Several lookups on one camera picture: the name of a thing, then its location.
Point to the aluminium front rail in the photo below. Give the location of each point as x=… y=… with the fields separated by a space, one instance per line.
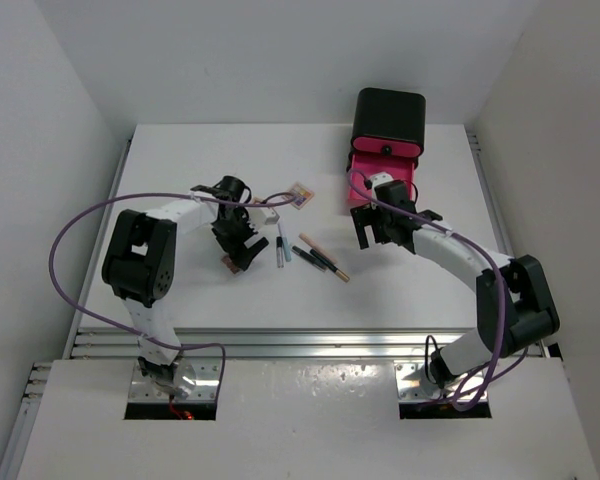
x=108 y=342

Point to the black gold mascara tube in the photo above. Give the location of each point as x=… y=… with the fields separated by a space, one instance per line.
x=330 y=265

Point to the base mounting plate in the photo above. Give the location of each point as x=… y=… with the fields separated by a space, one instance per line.
x=187 y=380
x=414 y=387

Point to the pink top drawer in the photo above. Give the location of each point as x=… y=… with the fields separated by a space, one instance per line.
x=387 y=147

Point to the pink concealer stick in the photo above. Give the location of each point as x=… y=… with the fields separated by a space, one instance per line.
x=315 y=246

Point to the dark green eyeliner pen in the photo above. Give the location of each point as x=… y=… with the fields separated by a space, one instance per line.
x=309 y=258

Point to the pink drawer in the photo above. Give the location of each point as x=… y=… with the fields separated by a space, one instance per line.
x=387 y=147
x=398 y=167

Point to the brown concealer palette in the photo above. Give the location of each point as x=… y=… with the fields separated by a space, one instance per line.
x=234 y=269

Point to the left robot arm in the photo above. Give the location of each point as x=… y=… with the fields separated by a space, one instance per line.
x=139 y=263

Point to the black drawer cabinet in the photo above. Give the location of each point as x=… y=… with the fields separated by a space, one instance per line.
x=389 y=114

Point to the light blue mascara tube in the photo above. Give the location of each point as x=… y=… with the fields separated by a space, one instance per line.
x=285 y=243

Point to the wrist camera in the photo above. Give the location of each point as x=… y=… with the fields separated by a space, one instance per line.
x=265 y=216
x=380 y=179

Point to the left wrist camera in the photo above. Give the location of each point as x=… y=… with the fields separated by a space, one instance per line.
x=265 y=216

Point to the colourful eyeshadow palette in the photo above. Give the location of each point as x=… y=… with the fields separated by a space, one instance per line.
x=301 y=195

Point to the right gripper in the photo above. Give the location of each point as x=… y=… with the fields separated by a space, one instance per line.
x=365 y=216

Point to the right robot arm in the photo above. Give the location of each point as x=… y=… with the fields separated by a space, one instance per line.
x=514 y=304

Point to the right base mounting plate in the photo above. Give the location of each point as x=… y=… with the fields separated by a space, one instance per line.
x=414 y=387

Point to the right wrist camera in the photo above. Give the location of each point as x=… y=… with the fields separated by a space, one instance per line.
x=380 y=179

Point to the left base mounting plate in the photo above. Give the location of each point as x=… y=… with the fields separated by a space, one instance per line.
x=187 y=380

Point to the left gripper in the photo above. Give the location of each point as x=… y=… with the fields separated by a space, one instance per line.
x=236 y=249

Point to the clear lip gloss tube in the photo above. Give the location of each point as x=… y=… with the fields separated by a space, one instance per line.
x=280 y=258

